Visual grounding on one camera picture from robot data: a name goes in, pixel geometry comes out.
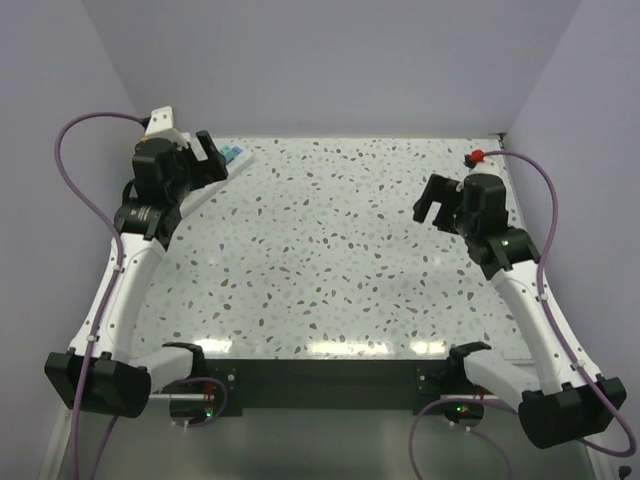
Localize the white power strip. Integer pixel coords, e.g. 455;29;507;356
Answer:
180;144;255;219

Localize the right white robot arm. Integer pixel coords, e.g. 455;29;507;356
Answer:
413;173;627;449

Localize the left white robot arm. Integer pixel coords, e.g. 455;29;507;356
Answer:
44;130;228;418

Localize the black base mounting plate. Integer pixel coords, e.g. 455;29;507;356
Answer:
207;359;479;416

